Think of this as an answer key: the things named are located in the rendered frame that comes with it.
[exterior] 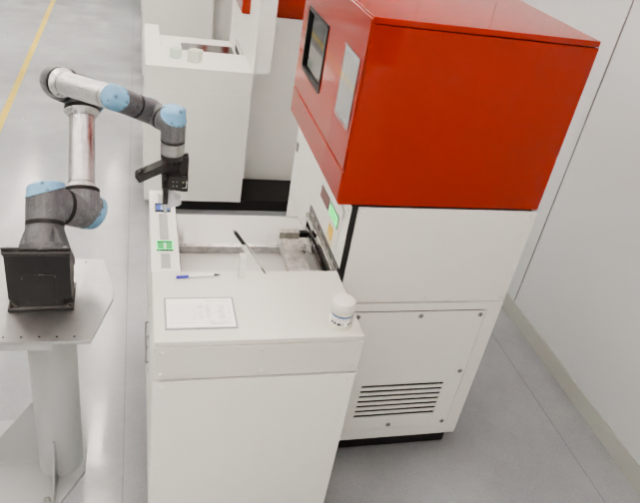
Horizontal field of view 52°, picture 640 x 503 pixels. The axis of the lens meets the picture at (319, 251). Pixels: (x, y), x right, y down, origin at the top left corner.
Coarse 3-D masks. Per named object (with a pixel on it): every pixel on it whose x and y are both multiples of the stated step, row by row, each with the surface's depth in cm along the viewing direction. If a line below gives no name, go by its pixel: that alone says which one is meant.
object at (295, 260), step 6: (282, 252) 247; (288, 252) 245; (294, 252) 246; (300, 252) 246; (288, 258) 242; (294, 258) 242; (300, 258) 243; (306, 258) 244; (288, 264) 238; (294, 264) 239; (300, 264) 240; (306, 264) 240; (288, 270) 237; (294, 270) 236; (300, 270) 236; (306, 270) 237
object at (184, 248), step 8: (184, 248) 244; (192, 248) 245; (200, 248) 245; (208, 248) 246; (216, 248) 247; (224, 248) 248; (232, 248) 249; (240, 248) 249; (256, 248) 251; (264, 248) 252; (272, 248) 253; (304, 248) 256
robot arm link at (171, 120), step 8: (168, 104) 197; (176, 104) 198; (160, 112) 197; (168, 112) 193; (176, 112) 193; (184, 112) 195; (160, 120) 196; (168, 120) 194; (176, 120) 194; (184, 120) 196; (160, 128) 198; (168, 128) 195; (176, 128) 196; (184, 128) 198; (168, 136) 197; (176, 136) 197; (184, 136) 199; (168, 144) 198; (176, 144) 198
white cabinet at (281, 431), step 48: (192, 384) 192; (240, 384) 196; (288, 384) 201; (336, 384) 206; (192, 432) 203; (240, 432) 208; (288, 432) 214; (336, 432) 219; (192, 480) 216; (240, 480) 222; (288, 480) 228
